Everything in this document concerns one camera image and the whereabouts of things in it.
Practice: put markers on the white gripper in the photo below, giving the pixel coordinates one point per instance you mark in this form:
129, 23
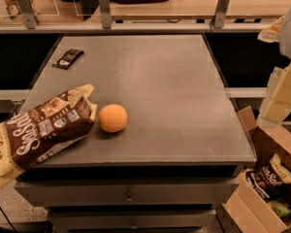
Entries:
276, 106

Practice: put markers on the orange fruit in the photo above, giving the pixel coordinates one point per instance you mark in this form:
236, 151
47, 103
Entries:
113, 118

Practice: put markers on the black rxbar chocolate bar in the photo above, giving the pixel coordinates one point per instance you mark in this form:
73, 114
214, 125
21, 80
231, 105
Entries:
67, 59

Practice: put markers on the chip bag in box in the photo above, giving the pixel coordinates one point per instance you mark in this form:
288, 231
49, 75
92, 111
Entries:
267, 179

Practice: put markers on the cardboard box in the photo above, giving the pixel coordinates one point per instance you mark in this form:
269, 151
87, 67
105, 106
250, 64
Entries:
262, 201

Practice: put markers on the green snack bag in box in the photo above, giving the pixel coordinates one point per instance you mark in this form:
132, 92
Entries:
279, 209

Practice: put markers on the upper metal drawer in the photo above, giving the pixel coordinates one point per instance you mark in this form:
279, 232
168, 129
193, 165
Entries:
126, 192

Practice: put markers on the metal drawer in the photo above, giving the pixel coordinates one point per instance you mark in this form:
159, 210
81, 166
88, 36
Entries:
131, 220
126, 192

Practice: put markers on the lower metal drawer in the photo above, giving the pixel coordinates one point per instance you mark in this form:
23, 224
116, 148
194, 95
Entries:
131, 220

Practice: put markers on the brown sea salt chip bag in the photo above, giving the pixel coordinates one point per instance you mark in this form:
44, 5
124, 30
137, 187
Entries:
30, 138

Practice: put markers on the right metal bracket post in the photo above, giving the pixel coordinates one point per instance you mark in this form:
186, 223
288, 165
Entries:
220, 13

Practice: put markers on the metal bracket post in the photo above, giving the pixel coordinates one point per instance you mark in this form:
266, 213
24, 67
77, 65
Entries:
220, 13
29, 18
105, 13

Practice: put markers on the middle metal bracket post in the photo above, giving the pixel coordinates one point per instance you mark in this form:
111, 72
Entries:
105, 13

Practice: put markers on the left metal bracket post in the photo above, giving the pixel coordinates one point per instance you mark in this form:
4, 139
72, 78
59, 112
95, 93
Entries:
29, 18

